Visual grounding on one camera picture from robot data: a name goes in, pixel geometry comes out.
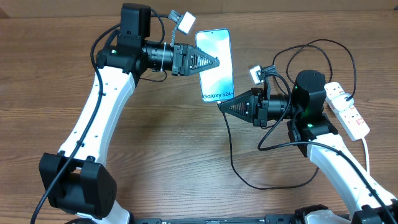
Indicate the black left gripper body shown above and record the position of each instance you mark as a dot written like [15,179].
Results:
[165,59]

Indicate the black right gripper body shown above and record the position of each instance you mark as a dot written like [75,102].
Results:
[274,104]

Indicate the blue Samsung smartphone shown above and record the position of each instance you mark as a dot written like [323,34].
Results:
[217,83]

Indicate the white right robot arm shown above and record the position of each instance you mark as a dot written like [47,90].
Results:
[313,133]

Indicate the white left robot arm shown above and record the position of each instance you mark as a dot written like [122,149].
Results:
[75,178]

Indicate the white charger plug adapter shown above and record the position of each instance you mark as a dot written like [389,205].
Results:
[341,102]

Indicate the white power strip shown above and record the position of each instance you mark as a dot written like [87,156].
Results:
[350,119]

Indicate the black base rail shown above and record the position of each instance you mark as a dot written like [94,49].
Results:
[267,219]

